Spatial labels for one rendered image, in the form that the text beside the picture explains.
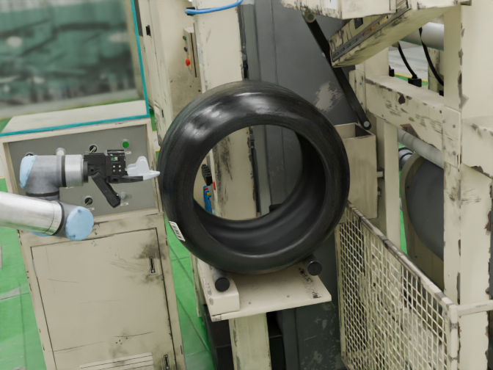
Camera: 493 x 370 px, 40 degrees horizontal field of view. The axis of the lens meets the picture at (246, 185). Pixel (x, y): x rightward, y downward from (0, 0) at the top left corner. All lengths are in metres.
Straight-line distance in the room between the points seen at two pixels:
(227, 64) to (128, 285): 1.01
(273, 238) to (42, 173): 0.77
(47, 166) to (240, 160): 0.66
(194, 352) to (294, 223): 1.35
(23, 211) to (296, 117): 0.75
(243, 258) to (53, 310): 1.04
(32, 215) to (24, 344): 2.08
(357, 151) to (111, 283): 1.10
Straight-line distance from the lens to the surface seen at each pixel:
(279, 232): 2.21
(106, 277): 2.70
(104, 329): 2.80
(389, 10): 1.64
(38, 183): 1.92
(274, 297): 2.09
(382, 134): 2.32
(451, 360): 1.69
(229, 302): 2.01
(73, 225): 1.81
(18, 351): 3.74
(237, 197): 2.28
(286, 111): 1.85
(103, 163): 1.92
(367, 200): 2.34
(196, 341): 3.48
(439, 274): 2.87
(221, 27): 2.16
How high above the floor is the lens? 1.79
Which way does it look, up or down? 18 degrees down
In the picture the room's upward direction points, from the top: 6 degrees counter-clockwise
